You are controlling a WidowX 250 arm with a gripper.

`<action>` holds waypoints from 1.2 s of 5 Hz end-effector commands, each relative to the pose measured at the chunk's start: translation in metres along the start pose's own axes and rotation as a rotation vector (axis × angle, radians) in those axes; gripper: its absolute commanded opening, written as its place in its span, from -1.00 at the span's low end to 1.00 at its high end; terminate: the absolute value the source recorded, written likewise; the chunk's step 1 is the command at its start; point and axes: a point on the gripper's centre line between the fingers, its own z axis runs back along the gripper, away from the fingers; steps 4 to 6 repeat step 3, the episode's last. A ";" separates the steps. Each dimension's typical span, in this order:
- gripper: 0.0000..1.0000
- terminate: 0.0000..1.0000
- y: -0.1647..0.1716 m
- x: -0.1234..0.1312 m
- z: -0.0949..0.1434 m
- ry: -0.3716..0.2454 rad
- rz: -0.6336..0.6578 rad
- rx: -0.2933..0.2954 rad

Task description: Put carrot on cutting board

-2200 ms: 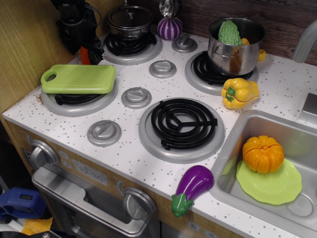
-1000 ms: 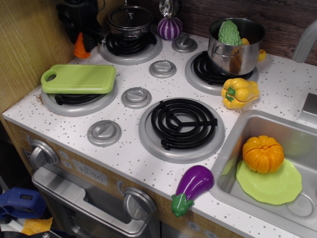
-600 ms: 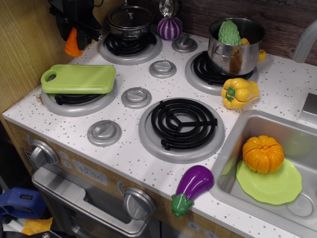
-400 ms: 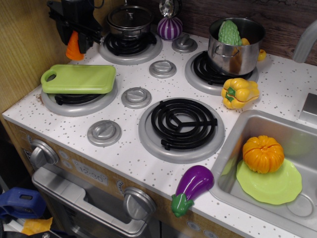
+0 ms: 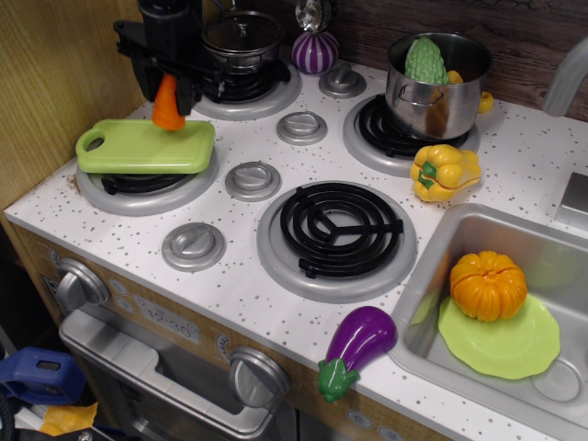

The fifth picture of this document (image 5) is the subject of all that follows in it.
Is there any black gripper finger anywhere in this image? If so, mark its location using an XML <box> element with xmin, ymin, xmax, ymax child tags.
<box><xmin>175</xmin><ymin>76</ymin><xmax>202</xmax><ymax>116</ymax></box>

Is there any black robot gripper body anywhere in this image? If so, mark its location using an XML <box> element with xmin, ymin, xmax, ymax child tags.
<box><xmin>113</xmin><ymin>1</ymin><xmax>225</xmax><ymax>102</ymax></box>

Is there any orange toy carrot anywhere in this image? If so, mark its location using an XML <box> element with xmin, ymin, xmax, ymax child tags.
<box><xmin>152</xmin><ymin>73</ymin><xmax>186</xmax><ymax>131</ymax></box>

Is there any green plastic cutting board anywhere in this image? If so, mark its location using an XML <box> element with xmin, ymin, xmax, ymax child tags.
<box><xmin>75</xmin><ymin>119</ymin><xmax>216</xmax><ymax>175</ymax></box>

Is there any back left black burner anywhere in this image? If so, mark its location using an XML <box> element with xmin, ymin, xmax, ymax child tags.
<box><xmin>193</xmin><ymin>59</ymin><xmax>301</xmax><ymax>121</ymax></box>

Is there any black burner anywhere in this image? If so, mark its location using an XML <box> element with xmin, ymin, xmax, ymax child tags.
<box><xmin>256</xmin><ymin>181</ymin><xmax>417</xmax><ymax>304</ymax></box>
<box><xmin>193</xmin><ymin>59</ymin><xmax>301</xmax><ymax>121</ymax></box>
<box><xmin>343</xmin><ymin>94</ymin><xmax>481</xmax><ymax>178</ymax></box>
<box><xmin>76</xmin><ymin>152</ymin><xmax>219</xmax><ymax>217</ymax></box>

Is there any dark lidded cooking pot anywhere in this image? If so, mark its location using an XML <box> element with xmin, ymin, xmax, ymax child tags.
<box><xmin>201</xmin><ymin>9</ymin><xmax>286</xmax><ymax>74</ymax></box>

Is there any silver stovetop knob middle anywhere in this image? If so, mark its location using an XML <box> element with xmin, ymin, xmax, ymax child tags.
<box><xmin>225</xmin><ymin>162</ymin><xmax>281</xmax><ymax>202</ymax></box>

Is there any silver stovetop knob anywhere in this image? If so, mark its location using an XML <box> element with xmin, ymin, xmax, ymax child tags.
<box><xmin>162</xmin><ymin>222</ymin><xmax>226</xmax><ymax>272</ymax></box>
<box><xmin>277</xmin><ymin>111</ymin><xmax>328</xmax><ymax>146</ymax></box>
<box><xmin>319</xmin><ymin>62</ymin><xmax>367</xmax><ymax>99</ymax></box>
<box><xmin>225</xmin><ymin>162</ymin><xmax>281</xmax><ymax>202</ymax></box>

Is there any silver stovetop knob upper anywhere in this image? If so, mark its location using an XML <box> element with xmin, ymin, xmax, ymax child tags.
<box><xmin>277</xmin><ymin>111</ymin><xmax>328</xmax><ymax>146</ymax></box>

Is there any front left black burner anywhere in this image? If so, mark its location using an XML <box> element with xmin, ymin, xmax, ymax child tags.
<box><xmin>76</xmin><ymin>152</ymin><xmax>219</xmax><ymax>217</ymax></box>

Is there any purple white striped toy onion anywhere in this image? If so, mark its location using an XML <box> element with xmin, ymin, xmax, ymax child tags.
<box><xmin>291</xmin><ymin>32</ymin><xmax>339</xmax><ymax>74</ymax></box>

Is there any hanging silver spoon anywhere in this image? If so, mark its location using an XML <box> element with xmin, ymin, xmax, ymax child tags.
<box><xmin>295</xmin><ymin>0</ymin><xmax>334</xmax><ymax>33</ymax></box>

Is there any silver stovetop knob front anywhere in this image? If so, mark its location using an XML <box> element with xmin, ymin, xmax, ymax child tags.
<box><xmin>162</xmin><ymin>222</ymin><xmax>226</xmax><ymax>272</ymax></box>

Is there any silver stovetop knob back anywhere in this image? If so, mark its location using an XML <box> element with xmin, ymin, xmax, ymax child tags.
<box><xmin>319</xmin><ymin>62</ymin><xmax>367</xmax><ymax>99</ymax></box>

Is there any back right black burner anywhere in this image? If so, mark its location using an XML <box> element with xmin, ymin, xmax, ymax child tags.
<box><xmin>343</xmin><ymin>94</ymin><xmax>481</xmax><ymax>178</ymax></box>

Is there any front right black burner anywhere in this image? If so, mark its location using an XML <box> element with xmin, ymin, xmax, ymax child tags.
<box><xmin>256</xmin><ymin>181</ymin><xmax>417</xmax><ymax>304</ymax></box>

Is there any silver oven knob left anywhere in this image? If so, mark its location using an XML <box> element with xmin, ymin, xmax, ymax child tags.
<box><xmin>55</xmin><ymin>258</ymin><xmax>110</xmax><ymax>311</ymax></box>

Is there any silver oven knob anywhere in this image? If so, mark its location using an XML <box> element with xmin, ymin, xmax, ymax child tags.
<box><xmin>55</xmin><ymin>258</ymin><xmax>110</xmax><ymax>311</ymax></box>
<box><xmin>229</xmin><ymin>345</ymin><xmax>290</xmax><ymax>409</ymax></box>

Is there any green toy bitter gourd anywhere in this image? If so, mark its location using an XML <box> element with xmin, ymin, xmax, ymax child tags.
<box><xmin>404</xmin><ymin>37</ymin><xmax>448</xmax><ymax>85</ymax></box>

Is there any stainless steel pot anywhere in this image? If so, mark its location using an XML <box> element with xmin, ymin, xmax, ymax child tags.
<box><xmin>385</xmin><ymin>32</ymin><xmax>492</xmax><ymax>141</ymax></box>

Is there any yellow toy bell pepper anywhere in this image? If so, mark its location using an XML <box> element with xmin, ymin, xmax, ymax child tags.
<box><xmin>410</xmin><ymin>144</ymin><xmax>481</xmax><ymax>202</ymax></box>

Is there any orange toy inside pot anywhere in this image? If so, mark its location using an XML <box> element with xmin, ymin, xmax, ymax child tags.
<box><xmin>447</xmin><ymin>70</ymin><xmax>464</xmax><ymax>85</ymax></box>

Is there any silver oven knob right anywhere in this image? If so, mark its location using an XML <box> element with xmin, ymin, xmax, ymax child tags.
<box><xmin>229</xmin><ymin>345</ymin><xmax>290</xmax><ymax>409</ymax></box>

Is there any yellow toy behind pot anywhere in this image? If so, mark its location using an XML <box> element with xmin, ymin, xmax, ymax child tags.
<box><xmin>478</xmin><ymin>91</ymin><xmax>494</xmax><ymax>114</ymax></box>

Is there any purple toy eggplant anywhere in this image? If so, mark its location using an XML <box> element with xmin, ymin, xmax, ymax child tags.
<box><xmin>317</xmin><ymin>306</ymin><xmax>398</xmax><ymax>403</ymax></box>

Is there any yellow cloth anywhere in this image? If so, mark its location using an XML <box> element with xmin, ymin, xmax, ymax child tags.
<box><xmin>40</xmin><ymin>402</ymin><xmax>98</xmax><ymax>436</ymax></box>

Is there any orange toy pumpkin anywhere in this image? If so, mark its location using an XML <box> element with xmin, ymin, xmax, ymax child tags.
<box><xmin>449</xmin><ymin>251</ymin><xmax>528</xmax><ymax>322</ymax></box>

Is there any grey toy faucet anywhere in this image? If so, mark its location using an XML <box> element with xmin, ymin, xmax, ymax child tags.
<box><xmin>542</xmin><ymin>38</ymin><xmax>587</xmax><ymax>117</ymax></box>

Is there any silver toy sink basin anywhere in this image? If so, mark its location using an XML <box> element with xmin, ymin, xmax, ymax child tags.
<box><xmin>391</xmin><ymin>204</ymin><xmax>587</xmax><ymax>440</ymax></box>

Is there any light green plastic plate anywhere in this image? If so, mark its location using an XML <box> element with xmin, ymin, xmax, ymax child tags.
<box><xmin>438</xmin><ymin>295</ymin><xmax>560</xmax><ymax>380</ymax></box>

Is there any silver oven door handle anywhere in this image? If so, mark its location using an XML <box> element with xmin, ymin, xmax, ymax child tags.
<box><xmin>60</xmin><ymin>311</ymin><xmax>281</xmax><ymax>440</ymax></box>

